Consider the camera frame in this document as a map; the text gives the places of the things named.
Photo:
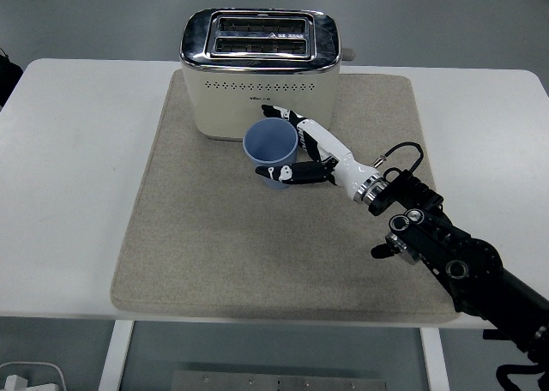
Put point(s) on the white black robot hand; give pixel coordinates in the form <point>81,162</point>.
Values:
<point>330,144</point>

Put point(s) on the blue ribbed water cup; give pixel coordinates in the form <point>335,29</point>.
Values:
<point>268,144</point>

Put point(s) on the cream and chrome toaster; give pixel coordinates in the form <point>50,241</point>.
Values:
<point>240,104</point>

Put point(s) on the beige felt table mat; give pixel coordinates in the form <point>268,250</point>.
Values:
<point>240,245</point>

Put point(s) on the white table leg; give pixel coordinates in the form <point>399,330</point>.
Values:
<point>115,356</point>
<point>435,361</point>

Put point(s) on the black table control panel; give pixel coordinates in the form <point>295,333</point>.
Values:
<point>488,335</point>

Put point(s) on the person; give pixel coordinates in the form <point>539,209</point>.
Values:
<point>7,80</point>

